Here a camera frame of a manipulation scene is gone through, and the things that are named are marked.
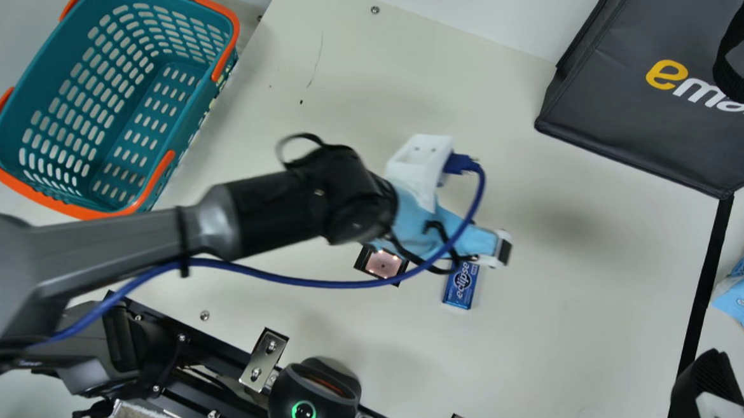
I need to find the thin black cable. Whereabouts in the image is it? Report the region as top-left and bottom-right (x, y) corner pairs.
(387, 218), (467, 277)

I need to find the small square scanner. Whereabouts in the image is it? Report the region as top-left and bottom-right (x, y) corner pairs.
(353, 244), (411, 288)

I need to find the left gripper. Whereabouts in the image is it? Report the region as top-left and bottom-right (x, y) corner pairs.
(369, 183), (516, 271)

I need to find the teal shopping basket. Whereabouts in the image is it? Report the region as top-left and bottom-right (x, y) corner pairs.
(0, 0), (242, 229)

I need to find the blue cable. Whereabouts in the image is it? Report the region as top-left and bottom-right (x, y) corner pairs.
(40, 130), (488, 368)

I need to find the blue rectangular box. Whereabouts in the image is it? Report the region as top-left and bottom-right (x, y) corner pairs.
(441, 259), (481, 310)

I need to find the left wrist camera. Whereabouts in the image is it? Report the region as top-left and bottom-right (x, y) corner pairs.
(383, 132), (456, 214)

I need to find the dark grey bag with straps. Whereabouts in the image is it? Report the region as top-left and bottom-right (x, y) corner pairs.
(531, 0), (744, 201)

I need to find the black device with green light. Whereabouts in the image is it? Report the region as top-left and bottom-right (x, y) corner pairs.
(267, 355), (364, 418)

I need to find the black strip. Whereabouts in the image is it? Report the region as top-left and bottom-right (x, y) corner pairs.
(661, 190), (735, 418)

